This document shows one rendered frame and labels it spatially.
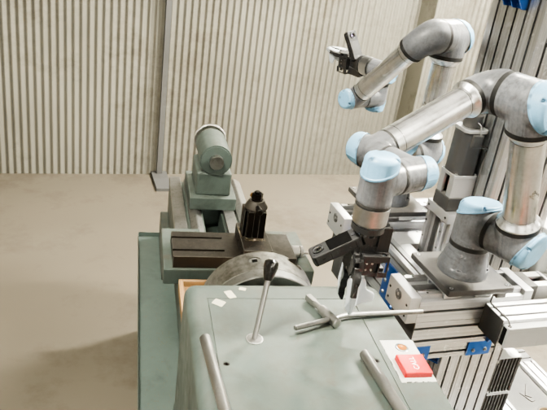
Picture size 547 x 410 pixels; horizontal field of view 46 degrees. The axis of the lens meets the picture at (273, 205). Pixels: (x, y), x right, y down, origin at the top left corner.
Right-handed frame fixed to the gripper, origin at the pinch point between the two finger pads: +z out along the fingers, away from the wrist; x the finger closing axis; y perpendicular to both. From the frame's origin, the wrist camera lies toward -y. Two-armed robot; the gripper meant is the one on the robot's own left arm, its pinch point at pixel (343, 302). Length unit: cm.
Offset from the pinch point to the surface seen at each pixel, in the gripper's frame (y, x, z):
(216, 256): -17, 74, 32
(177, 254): -31, 76, 32
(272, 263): -17.9, -1.7, -10.6
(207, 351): -31.5, -14.3, 1.6
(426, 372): 12.1, -20.9, 2.7
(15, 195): -125, 321, 129
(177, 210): -27, 131, 43
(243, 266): -18.0, 25.8, 6.7
